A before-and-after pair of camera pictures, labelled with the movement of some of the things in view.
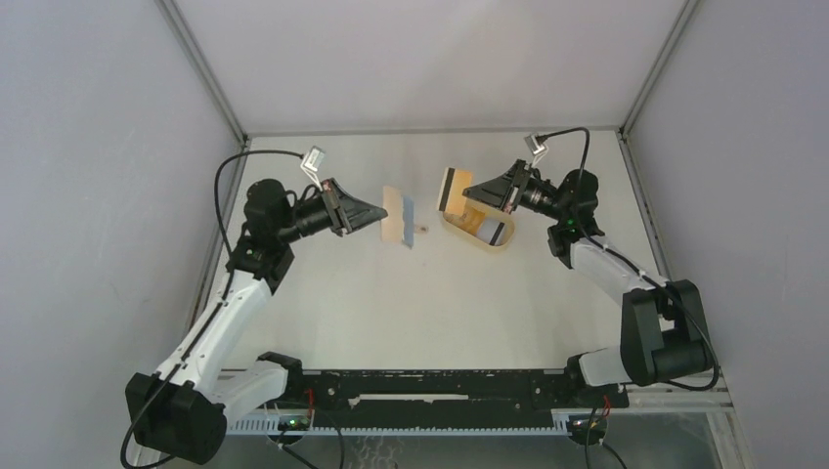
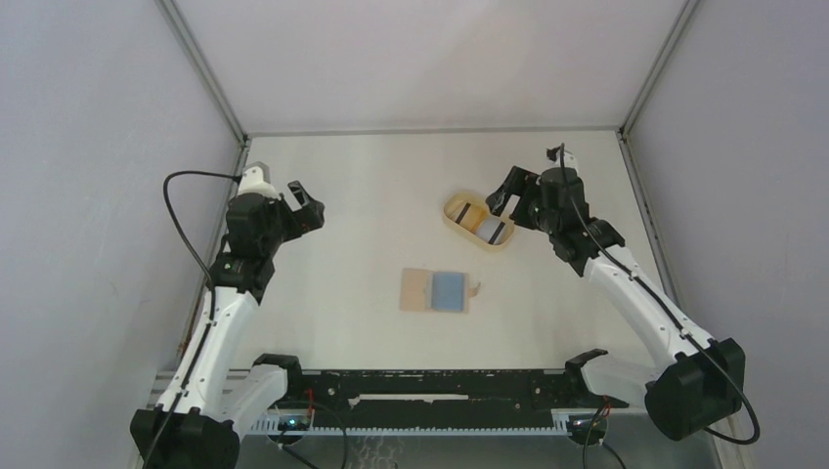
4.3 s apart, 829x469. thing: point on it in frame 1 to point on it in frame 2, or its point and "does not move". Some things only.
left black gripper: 345,213 to 309,217
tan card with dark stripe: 452,199 to 469,215
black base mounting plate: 498,399 does not move
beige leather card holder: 391,227 to 436,291
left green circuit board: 296,422 does not move
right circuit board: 579,425 does not move
